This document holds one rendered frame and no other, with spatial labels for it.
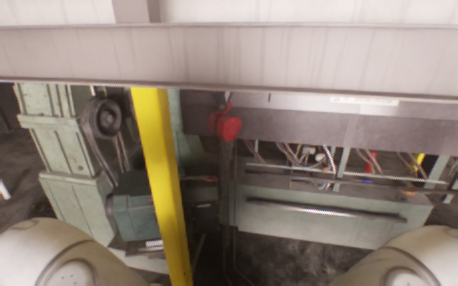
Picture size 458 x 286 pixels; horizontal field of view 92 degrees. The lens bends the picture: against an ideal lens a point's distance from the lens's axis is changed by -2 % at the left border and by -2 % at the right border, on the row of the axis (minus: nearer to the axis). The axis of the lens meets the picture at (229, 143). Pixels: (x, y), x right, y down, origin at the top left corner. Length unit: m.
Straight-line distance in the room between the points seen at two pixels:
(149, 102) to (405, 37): 0.82
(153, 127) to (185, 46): 0.32
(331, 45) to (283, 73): 0.16
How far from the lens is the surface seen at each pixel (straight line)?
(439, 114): 2.11
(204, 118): 1.89
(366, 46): 0.82
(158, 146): 0.95
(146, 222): 1.81
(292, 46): 0.78
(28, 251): 0.54
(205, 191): 1.67
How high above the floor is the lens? 1.89
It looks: 28 degrees down
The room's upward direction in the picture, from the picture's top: straight up
